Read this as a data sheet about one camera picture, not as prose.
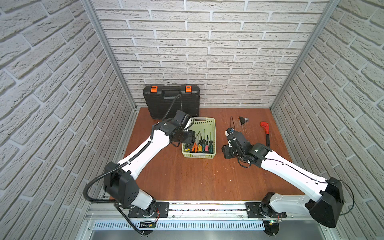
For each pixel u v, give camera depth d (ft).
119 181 1.30
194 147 3.10
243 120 3.61
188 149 3.02
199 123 3.50
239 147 1.87
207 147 3.02
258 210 2.43
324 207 1.25
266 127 3.50
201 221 2.36
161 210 2.42
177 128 1.96
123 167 1.38
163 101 3.03
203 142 3.20
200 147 3.05
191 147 3.05
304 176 1.45
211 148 3.07
